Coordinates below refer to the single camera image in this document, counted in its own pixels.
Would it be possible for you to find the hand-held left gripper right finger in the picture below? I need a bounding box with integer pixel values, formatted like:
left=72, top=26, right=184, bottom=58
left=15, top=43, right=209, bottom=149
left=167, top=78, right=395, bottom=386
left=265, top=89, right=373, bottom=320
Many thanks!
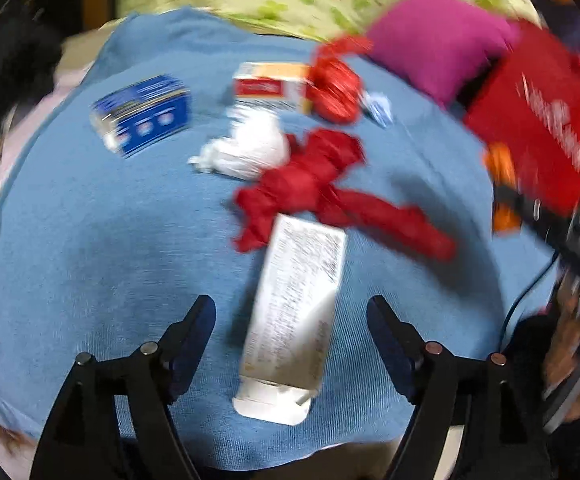
left=366, top=295, right=553, bottom=480

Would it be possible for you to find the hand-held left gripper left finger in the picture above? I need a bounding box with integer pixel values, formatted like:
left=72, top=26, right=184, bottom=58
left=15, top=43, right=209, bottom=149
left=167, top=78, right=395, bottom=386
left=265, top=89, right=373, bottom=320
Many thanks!
left=30, top=294, right=217, bottom=480

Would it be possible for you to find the long white cardboard box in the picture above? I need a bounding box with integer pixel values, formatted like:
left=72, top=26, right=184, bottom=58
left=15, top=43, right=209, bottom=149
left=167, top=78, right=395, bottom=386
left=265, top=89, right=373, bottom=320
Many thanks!
left=232, top=212, right=348, bottom=427

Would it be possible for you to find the white tissue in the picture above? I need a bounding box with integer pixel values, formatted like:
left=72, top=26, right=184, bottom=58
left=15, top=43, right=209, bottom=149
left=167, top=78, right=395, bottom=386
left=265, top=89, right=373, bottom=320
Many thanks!
left=187, top=106, right=291, bottom=181

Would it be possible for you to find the blue cardboard box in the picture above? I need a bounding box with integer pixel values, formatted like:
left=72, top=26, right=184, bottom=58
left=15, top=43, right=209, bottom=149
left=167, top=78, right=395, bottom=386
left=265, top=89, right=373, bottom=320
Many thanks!
left=90, top=74, right=193, bottom=158

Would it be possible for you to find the small blue white wrapper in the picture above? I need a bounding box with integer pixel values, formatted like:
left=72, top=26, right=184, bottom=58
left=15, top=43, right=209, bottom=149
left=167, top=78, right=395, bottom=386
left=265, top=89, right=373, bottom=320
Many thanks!
left=362, top=91, right=395, bottom=128

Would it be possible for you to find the red and white box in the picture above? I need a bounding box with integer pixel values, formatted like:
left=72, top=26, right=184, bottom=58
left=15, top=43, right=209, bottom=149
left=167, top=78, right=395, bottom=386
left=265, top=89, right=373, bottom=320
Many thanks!
left=232, top=61, right=315, bottom=116

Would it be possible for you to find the shiny red wrapper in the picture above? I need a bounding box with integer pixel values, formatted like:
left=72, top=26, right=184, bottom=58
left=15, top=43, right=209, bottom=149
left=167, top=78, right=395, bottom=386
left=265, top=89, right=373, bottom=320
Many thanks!
left=306, top=35, right=373, bottom=125

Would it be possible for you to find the blue cloth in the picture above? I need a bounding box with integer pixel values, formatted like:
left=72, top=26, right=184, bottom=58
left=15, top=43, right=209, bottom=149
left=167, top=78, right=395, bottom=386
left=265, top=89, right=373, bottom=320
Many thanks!
left=0, top=7, right=560, bottom=471

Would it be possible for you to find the red paper bag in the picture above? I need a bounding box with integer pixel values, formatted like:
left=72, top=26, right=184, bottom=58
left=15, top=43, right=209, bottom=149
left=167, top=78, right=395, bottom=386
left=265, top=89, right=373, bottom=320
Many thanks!
left=462, top=20, right=580, bottom=216

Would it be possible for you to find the magenta pillow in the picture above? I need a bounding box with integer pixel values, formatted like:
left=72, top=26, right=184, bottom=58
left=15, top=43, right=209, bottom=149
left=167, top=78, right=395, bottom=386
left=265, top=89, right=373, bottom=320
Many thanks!
left=365, top=0, right=523, bottom=108

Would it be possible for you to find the pale pink sheet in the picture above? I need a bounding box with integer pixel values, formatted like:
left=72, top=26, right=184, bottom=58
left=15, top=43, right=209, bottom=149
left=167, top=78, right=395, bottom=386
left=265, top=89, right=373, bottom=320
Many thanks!
left=0, top=57, right=96, bottom=241

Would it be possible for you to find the dark cloth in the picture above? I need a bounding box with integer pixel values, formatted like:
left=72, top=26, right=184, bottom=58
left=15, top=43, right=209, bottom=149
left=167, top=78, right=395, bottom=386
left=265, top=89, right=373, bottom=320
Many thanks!
left=0, top=10, right=66, bottom=128

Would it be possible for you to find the black cable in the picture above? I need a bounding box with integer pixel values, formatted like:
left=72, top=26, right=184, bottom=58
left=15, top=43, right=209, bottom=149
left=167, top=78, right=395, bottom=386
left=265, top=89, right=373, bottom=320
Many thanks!
left=500, top=252, right=563, bottom=351

